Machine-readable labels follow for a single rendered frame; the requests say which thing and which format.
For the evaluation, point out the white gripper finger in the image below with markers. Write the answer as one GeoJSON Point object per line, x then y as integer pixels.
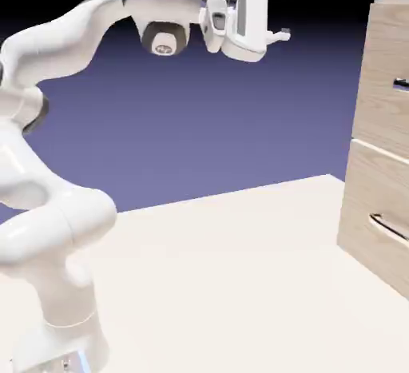
{"type": "Point", "coordinates": [277, 36]}

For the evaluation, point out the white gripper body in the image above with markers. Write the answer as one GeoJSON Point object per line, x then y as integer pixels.
{"type": "Point", "coordinates": [254, 12]}

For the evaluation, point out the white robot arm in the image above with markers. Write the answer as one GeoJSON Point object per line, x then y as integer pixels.
{"type": "Point", "coordinates": [64, 37]}

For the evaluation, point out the light wood cabinet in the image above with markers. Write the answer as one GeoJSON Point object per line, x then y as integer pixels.
{"type": "Point", "coordinates": [380, 60]}

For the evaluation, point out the light wood drawer front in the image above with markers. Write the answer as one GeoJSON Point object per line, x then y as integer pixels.
{"type": "Point", "coordinates": [367, 187]}
{"type": "Point", "coordinates": [377, 107]}

